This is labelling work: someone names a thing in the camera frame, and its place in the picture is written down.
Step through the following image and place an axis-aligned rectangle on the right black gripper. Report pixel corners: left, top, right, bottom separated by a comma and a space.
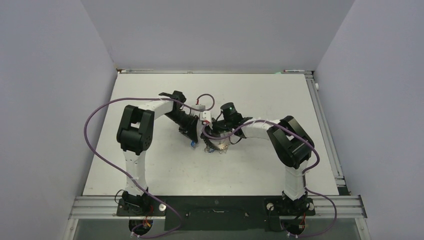
201, 117, 233, 140

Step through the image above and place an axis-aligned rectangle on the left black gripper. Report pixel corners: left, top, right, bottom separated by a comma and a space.
164, 110, 198, 143

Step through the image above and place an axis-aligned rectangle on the round metal keyring disc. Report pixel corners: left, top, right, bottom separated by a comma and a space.
201, 134, 231, 153

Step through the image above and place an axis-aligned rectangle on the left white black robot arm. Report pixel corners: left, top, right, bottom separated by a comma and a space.
116, 90, 199, 215

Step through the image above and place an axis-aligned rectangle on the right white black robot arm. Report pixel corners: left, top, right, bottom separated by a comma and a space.
200, 102, 315, 217

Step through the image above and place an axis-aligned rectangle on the red white marker pen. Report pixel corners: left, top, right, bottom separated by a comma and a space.
283, 69, 306, 74

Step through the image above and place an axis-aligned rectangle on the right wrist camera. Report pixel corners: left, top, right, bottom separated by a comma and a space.
199, 110, 212, 125

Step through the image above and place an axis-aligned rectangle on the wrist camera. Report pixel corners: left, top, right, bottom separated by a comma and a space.
199, 110, 212, 125
192, 104, 206, 113

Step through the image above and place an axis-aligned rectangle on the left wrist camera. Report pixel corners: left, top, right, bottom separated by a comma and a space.
192, 104, 206, 113

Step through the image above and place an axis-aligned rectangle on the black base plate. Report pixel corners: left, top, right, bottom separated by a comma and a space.
116, 195, 316, 234

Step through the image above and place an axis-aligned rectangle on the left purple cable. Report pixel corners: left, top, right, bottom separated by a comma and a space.
83, 93, 216, 239

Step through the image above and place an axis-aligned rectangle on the aluminium back rail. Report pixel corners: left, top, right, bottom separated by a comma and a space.
117, 69, 313, 75

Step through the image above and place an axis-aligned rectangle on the aluminium front rail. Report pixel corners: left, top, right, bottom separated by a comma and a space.
68, 195, 368, 219

